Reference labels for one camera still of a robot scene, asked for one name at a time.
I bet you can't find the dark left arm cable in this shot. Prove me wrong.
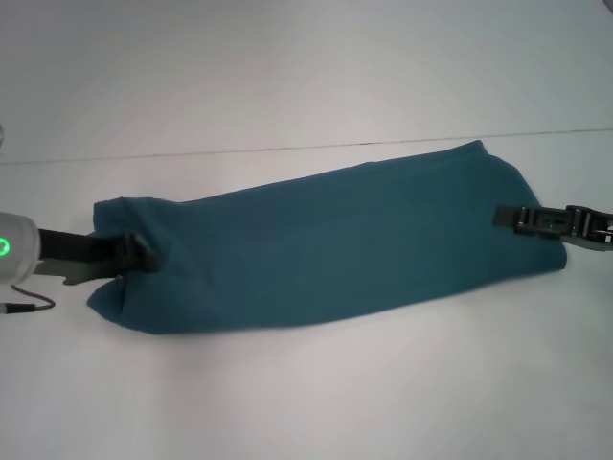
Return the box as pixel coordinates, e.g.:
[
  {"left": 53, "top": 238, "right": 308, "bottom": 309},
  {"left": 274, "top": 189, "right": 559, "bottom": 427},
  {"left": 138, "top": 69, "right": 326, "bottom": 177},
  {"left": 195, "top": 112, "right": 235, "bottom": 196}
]
[{"left": 0, "top": 284, "right": 57, "bottom": 316}]

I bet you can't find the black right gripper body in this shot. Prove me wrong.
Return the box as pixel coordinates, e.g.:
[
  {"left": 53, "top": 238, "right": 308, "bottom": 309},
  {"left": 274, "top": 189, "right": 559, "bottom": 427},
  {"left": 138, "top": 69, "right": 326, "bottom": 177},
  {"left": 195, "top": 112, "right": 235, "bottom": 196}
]
[{"left": 563, "top": 203, "right": 613, "bottom": 254}]

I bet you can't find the teal FREE print t-shirt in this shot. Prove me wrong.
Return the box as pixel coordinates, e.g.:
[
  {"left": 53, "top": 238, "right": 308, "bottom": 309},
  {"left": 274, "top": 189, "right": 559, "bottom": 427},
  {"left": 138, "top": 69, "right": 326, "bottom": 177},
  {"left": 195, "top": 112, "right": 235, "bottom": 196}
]
[{"left": 85, "top": 138, "right": 570, "bottom": 336}]

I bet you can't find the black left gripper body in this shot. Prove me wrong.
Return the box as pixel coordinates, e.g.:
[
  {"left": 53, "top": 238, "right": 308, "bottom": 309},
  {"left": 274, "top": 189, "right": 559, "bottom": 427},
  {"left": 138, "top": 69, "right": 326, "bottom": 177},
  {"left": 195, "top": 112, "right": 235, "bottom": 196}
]
[{"left": 34, "top": 227, "right": 133, "bottom": 288}]

